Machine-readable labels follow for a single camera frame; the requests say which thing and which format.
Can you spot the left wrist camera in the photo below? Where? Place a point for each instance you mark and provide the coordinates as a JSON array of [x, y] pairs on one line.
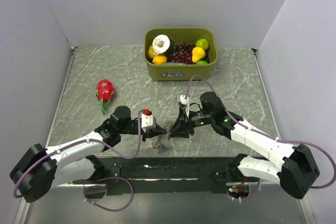
[[148, 120]]

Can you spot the olive green plastic bin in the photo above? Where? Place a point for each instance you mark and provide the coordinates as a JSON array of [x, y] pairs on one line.
[[177, 72]]

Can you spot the aluminium rail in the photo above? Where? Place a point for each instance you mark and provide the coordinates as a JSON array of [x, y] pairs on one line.
[[48, 176]]

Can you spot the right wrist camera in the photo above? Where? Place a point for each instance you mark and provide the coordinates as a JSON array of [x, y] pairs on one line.
[[185, 102]]

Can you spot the yellow lemon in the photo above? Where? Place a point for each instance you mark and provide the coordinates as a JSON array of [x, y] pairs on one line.
[[150, 53]]

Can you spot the orange fruit front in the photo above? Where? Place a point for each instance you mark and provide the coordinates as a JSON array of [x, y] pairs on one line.
[[159, 60]]

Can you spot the green fruit front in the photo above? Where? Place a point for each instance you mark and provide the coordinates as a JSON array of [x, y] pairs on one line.
[[202, 62]]

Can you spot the round metal key organizer disc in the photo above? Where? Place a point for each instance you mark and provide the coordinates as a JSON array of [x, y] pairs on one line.
[[161, 140]]

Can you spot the dark red grapes bunch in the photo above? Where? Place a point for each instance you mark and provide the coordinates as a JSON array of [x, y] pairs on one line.
[[182, 54]]

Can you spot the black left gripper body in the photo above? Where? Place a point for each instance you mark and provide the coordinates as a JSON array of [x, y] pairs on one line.
[[133, 129]]

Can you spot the green lime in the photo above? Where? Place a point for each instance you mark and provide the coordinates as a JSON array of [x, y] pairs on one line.
[[202, 43]]

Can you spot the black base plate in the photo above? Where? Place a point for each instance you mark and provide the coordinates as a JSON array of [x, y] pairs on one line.
[[184, 174]]

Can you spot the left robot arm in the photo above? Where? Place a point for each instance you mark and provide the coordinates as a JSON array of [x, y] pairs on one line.
[[101, 139]]

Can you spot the white black tape roll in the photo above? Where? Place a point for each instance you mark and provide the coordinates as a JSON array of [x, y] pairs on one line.
[[163, 45]]

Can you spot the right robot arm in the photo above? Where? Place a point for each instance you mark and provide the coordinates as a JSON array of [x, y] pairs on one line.
[[236, 128]]

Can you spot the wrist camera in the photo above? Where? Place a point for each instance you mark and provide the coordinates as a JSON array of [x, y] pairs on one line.
[[185, 102], [148, 120]]

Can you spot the red dragon fruit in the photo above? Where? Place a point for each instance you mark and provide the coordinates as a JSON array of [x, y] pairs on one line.
[[104, 93]]

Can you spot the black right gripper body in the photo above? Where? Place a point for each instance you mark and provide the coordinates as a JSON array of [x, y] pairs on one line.
[[197, 119]]

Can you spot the yellow pear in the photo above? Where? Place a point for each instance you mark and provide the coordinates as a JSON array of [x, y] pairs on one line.
[[198, 54]]

